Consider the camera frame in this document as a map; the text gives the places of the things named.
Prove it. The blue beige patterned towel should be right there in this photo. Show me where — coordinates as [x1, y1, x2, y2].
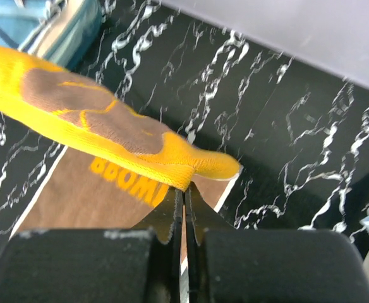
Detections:
[0, 0, 87, 61]

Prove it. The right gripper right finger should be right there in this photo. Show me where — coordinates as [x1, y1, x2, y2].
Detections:
[184, 185, 369, 302]

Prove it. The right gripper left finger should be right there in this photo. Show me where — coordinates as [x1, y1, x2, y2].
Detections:
[0, 188, 182, 302]

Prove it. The black marble pattern mat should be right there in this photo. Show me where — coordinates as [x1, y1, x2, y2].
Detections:
[0, 1, 369, 256]

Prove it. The yellow bear towel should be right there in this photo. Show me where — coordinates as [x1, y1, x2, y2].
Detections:
[0, 46, 241, 232]

